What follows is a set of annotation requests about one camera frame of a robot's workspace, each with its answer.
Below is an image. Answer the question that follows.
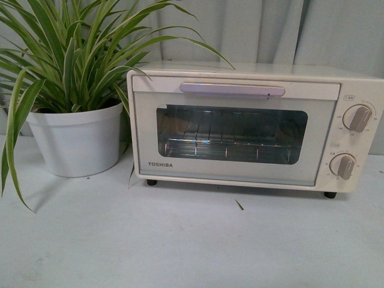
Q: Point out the glass oven door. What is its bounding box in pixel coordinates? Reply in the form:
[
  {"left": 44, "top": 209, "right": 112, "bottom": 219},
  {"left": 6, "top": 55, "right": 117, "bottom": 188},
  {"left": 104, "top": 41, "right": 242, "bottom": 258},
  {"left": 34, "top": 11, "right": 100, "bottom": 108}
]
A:
[{"left": 131, "top": 76, "right": 340, "bottom": 186}]

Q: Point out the cream Toshiba toaster oven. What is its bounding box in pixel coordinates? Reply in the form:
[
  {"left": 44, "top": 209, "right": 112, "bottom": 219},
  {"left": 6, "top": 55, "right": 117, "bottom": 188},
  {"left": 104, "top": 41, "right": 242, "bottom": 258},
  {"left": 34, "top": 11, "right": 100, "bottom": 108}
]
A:
[{"left": 127, "top": 61, "right": 383, "bottom": 198}]

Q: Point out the lower beige oven knob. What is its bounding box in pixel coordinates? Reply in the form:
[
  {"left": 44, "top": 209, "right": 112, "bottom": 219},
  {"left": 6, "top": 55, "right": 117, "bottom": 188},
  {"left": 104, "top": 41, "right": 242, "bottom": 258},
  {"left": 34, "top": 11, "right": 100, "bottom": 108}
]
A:
[{"left": 329, "top": 154, "right": 356, "bottom": 180}]

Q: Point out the beige oven knob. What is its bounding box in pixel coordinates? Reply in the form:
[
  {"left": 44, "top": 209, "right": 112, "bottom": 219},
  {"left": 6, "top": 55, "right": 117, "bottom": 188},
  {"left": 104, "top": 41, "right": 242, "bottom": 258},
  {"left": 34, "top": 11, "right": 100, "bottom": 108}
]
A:
[
  {"left": 329, "top": 154, "right": 356, "bottom": 180},
  {"left": 343, "top": 104, "right": 373, "bottom": 133}
]

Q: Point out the upper beige oven knob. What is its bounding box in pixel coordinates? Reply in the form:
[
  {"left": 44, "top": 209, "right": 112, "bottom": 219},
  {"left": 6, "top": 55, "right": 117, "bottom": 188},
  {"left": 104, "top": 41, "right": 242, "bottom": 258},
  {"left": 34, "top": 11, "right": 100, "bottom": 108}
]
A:
[{"left": 343, "top": 104, "right": 373, "bottom": 133}]

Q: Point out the fallen green leaf fragment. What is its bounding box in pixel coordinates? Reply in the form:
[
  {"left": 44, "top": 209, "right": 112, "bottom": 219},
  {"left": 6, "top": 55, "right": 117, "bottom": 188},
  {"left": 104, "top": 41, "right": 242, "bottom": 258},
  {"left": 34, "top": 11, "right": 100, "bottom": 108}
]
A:
[{"left": 236, "top": 200, "right": 244, "bottom": 211}]

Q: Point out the white plant pot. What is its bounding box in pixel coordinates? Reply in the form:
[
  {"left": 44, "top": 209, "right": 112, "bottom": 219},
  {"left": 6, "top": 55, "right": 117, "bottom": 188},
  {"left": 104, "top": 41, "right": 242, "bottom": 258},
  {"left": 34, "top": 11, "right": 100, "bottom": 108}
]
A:
[{"left": 27, "top": 103, "right": 123, "bottom": 178}]

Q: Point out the green striped spider plant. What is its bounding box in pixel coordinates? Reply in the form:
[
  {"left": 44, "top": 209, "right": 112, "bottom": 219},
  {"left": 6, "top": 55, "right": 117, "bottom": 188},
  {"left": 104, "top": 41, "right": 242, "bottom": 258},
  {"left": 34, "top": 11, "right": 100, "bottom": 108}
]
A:
[{"left": 0, "top": 0, "right": 236, "bottom": 214}]

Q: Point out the metal oven wire rack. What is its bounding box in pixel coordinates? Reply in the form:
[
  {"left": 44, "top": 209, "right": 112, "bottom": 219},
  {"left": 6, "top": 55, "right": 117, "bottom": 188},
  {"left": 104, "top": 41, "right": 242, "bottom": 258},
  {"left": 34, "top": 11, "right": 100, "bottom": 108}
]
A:
[{"left": 158, "top": 138, "right": 301, "bottom": 163}]

